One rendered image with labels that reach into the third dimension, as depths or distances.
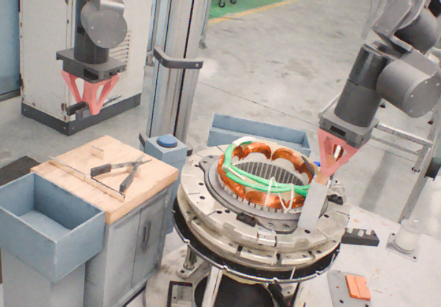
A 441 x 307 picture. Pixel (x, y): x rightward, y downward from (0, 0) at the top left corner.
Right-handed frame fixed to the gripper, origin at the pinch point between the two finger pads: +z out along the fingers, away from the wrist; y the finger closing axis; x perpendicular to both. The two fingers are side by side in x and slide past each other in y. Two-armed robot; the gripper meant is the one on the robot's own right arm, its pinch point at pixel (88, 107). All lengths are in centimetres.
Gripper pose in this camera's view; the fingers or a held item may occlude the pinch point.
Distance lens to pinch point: 86.9
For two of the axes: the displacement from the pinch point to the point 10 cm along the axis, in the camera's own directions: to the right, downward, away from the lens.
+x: 4.9, -3.5, 8.0
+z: -1.8, 8.5, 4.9
